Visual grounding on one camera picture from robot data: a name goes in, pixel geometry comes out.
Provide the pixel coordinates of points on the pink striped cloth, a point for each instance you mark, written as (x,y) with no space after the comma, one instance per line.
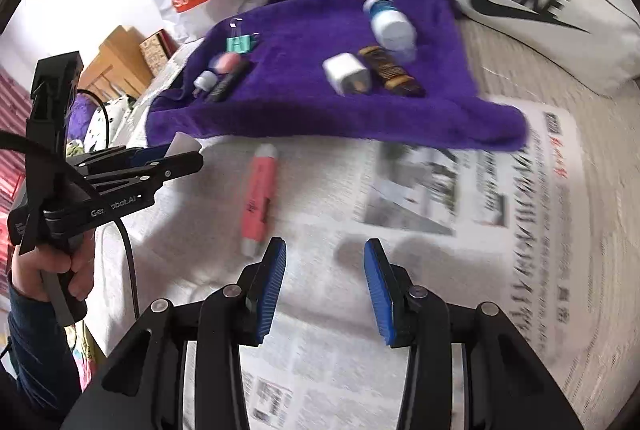
(12,125)

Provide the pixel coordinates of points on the newspaper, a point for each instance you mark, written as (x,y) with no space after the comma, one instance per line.
(325,220)

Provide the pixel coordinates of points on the white bottle with blue label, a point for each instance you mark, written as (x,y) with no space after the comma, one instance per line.
(392,28)

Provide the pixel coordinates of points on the wooden furniture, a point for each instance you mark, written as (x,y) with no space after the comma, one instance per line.
(115,60)

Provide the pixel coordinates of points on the striped bed sheet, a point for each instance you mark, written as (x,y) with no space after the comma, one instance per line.
(610,190)

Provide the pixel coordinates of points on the person's left forearm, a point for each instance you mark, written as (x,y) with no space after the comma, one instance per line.
(40,350)

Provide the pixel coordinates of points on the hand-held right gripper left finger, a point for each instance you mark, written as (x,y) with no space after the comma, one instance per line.
(270,295)

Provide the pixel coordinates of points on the purple towel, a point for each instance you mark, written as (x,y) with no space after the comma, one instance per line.
(320,120)

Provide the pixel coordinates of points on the dark brown tube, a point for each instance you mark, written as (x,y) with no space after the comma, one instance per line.
(392,73)

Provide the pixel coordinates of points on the purple plush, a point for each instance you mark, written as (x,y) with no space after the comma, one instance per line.
(80,120)

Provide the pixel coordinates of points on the patterned small box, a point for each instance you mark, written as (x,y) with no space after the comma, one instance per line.
(155,50)

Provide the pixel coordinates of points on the person's left hand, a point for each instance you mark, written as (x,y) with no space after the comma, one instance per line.
(35,270)

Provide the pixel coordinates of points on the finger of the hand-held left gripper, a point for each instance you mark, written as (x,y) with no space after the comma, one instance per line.
(145,154)
(175,165)

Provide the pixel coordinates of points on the white dotted pillow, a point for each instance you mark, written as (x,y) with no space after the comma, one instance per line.
(117,120)

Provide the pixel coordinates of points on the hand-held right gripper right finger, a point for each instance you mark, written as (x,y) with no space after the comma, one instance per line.
(380,295)

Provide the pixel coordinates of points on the black pen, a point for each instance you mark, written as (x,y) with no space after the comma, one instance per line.
(227,83)

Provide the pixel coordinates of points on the grey translucent plastic case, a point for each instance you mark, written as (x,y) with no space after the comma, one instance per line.
(181,144)

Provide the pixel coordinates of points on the pink highlighter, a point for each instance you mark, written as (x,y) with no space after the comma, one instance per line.
(259,200)

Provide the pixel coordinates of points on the small white plug adapter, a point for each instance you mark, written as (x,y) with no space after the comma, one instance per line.
(205,83)

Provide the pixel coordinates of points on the pink highlighter pen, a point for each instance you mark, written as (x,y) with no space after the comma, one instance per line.
(225,63)

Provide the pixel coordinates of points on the white charger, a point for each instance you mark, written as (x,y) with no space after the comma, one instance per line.
(345,73)

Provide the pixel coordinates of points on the green binder clip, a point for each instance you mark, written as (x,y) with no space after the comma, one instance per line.
(242,44)

